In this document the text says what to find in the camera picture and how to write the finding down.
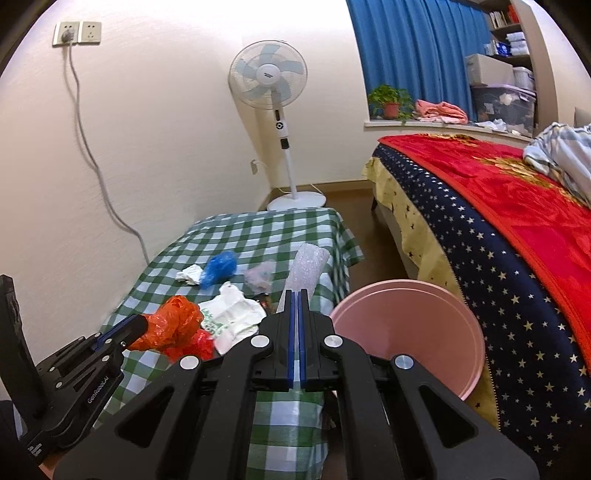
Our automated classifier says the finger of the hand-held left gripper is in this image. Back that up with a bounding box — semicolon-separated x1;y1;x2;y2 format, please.
104;318;149;356
95;315;145;340

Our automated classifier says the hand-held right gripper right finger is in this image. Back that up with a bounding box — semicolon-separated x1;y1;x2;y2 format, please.
300;291;541;480

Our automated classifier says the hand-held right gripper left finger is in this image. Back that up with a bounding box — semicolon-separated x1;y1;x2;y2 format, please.
53;291;300;480

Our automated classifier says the orange plastic bag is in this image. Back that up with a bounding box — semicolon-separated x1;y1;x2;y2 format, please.
137;295;205;352

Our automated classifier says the red plastic bag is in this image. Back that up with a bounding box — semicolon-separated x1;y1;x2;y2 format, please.
161;329;218;364

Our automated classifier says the white green-printed plastic bag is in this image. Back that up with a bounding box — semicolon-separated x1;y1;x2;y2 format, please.
200;281;269;356

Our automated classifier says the pale purple foam sheet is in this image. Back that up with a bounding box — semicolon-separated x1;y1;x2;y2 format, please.
276;244;331;315

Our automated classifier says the pink plastic bucket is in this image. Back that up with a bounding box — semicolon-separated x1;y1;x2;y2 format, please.
329;279;485;400

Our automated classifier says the clear plastic bag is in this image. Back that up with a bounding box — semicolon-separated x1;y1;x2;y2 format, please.
244;260;276;295

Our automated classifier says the crumpled white cloth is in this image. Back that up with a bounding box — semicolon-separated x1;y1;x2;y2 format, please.
174;264;205;285

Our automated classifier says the blue plastic bag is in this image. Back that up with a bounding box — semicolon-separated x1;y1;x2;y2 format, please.
200;251;239;290

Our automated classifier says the green checkered tablecloth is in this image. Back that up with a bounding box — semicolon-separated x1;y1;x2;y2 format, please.
92;208;365;480

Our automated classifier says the yellow star bedsheet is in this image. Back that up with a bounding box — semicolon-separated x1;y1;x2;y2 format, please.
361;157;500;431

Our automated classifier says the bed with starry blanket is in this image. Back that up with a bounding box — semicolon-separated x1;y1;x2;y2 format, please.
372;143;591;472

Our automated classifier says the white window sill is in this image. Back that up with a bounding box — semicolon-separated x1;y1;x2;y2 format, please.
363;119;533;142

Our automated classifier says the red blanket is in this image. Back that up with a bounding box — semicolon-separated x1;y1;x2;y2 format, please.
379;133;591;394

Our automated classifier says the potted green plant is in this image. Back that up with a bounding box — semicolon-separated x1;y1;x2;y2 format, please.
368;84;415;123

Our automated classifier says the pink cloth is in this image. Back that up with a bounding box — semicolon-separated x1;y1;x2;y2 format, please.
414;99;470;124

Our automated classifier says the white standing fan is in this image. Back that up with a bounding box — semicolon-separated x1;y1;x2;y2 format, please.
228;40;327;212

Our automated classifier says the clear storage box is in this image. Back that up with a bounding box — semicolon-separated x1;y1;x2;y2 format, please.
471;84;537;138

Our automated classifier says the blue curtain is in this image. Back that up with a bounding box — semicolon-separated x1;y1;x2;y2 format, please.
346;0;493;124

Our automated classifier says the striped duvet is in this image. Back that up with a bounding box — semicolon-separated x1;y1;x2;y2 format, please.
523;122;591;207

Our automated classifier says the pale cardboard box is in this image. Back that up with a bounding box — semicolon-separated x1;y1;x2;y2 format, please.
465;54;516;88

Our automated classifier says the small white lidded box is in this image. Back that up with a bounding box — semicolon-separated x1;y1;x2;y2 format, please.
513;67;536;92

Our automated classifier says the stack of white packets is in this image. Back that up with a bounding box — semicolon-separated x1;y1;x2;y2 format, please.
505;32;530;57

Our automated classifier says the bookshelf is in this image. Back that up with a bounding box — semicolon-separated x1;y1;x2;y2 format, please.
484;0;537;71

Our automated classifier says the row of books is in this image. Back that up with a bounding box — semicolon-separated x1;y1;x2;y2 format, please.
488;8;521;29

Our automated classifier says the grey power cable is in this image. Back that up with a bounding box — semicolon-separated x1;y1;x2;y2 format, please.
62;33;151;262

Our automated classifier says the white wall socket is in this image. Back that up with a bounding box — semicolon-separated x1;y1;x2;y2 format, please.
52;21;80;48
78;20;103;46

